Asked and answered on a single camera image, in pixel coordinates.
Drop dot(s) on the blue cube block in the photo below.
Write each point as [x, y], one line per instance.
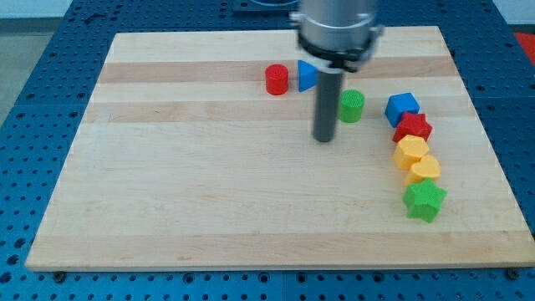
[398, 104]

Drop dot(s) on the blue triangle block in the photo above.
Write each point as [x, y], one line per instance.
[307, 76]

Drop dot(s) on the red star block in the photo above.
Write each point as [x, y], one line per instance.
[412, 124]

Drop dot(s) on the red cylinder block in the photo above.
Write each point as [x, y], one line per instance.
[276, 79]

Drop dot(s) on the yellow heart block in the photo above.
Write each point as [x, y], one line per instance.
[428, 167]

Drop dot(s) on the green star block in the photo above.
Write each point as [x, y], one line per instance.
[423, 200]

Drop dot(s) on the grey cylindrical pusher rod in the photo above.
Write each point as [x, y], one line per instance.
[326, 105]

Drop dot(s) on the green cylinder block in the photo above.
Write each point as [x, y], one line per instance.
[351, 105]

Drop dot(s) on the light wooden board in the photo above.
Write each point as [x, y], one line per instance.
[183, 161]

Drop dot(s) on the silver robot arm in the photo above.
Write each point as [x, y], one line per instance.
[337, 34]

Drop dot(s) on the yellow hexagon block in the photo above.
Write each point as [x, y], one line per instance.
[409, 150]

